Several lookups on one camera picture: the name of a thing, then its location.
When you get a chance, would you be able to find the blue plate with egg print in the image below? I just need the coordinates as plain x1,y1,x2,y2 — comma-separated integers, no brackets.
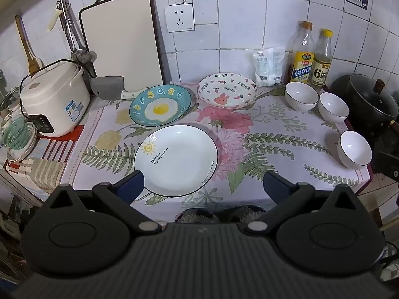
129,85,192,128

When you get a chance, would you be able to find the wooden spatula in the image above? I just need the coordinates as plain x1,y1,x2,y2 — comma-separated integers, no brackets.
15,14,44,77

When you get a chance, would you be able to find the black gas stove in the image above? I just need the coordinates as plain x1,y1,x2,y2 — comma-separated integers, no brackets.
371,125,399,181

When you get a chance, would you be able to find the cleaver with white handle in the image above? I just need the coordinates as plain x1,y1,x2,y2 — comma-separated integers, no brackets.
89,75,142,101

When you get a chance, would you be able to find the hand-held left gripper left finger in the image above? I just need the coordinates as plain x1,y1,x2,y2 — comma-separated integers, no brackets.
40,171,163,235

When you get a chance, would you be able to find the white wall socket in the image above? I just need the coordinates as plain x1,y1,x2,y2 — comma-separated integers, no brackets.
164,3,195,33

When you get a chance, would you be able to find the cream cutting board black rim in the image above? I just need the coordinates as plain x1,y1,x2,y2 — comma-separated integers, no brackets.
78,0,166,92

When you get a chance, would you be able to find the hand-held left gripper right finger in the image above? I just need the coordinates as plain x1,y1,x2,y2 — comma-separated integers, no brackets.
263,171,365,235

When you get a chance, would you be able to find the metal ladle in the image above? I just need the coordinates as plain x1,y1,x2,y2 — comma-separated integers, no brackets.
57,0,97,65

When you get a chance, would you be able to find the dark fuzzy slipper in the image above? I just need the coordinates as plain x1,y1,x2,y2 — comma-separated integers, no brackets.
218,205,265,223
176,207,220,224

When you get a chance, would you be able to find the floral tablecloth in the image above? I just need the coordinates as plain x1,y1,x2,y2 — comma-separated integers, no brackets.
64,81,370,222

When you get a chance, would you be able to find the glass pot lid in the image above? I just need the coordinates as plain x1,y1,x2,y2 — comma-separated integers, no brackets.
0,85,24,113

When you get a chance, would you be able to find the cream handled utensil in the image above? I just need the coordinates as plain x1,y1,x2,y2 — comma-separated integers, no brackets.
47,6,63,32

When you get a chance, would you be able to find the white plate with sun print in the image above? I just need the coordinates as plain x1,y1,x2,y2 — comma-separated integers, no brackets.
133,125,219,197

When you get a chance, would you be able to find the green plastic strainer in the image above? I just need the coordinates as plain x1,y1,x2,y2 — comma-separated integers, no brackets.
1,117,30,150

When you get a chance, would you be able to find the white ribbed bowl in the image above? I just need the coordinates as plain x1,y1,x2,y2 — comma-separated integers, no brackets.
337,130,373,170
284,82,319,111
318,92,350,123

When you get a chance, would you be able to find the cooking wine bottle yellow label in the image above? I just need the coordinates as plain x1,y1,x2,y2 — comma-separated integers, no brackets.
288,21,315,84

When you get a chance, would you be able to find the red striped cloth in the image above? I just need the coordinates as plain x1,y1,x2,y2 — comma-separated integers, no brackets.
4,125,85,194

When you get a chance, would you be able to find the glass wok lid brown knob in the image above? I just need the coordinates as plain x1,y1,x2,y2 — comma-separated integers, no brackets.
348,74,399,125

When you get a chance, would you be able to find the white seasoning packet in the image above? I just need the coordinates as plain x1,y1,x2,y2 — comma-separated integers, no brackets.
252,47,287,87

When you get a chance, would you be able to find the vinegar bottle with yellow cap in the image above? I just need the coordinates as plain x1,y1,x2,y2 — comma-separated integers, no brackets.
308,29,333,88

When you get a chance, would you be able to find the white rice cooker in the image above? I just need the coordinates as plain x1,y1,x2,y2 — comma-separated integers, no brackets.
19,59,91,138

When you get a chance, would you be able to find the black wok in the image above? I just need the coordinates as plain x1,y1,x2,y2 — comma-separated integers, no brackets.
330,74,399,138

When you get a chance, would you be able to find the white plate with bunny print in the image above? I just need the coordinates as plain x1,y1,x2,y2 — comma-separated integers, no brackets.
197,72,259,109

